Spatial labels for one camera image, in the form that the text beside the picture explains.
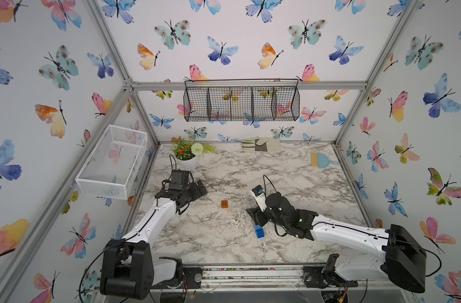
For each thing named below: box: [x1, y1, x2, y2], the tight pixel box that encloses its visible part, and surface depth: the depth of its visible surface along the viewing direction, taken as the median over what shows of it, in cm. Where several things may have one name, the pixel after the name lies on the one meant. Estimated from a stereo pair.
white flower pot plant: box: [170, 138, 217, 170], surface depth 100 cm
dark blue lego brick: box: [254, 224, 265, 239], surface depth 85 cm
